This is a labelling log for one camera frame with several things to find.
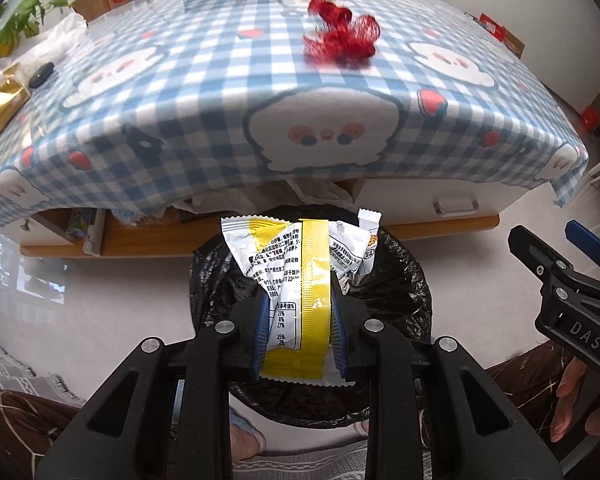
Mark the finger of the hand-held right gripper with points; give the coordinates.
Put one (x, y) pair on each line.
(540, 255)
(587, 242)

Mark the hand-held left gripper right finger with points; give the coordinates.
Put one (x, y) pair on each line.
(339, 345)

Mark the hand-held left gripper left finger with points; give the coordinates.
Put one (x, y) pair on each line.
(263, 340)

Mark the yellow white snack wrapper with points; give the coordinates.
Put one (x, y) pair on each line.
(310, 285)

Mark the black-lined trash bin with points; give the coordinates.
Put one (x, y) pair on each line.
(395, 305)

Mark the person's right hand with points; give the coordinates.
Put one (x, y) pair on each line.
(567, 410)

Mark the person's right leg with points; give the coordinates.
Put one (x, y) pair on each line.
(525, 380)

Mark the light blue slipper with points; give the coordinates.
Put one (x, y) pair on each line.
(245, 435)
(362, 427)

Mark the red paper scrap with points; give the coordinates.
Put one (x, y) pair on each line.
(590, 120)

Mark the white power strip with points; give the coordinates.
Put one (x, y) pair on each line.
(94, 232)

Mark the colourful packet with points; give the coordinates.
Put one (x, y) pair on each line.
(76, 225)

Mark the pile of colourful cartons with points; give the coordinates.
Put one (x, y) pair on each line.
(500, 35)

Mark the blue checked tablecloth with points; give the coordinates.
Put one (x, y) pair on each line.
(205, 110)

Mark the red mesh net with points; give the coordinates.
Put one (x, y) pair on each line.
(340, 40)

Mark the dark grey computer mouse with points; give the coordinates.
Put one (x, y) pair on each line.
(41, 74)

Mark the gold foil bag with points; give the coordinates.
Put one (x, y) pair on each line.
(0, 110)

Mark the white plastic bag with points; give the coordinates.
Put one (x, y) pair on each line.
(60, 40)

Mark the plain brown cardboard box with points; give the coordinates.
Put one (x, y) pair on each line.
(90, 5)

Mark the clear bag with red print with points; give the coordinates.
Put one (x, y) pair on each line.
(10, 2)

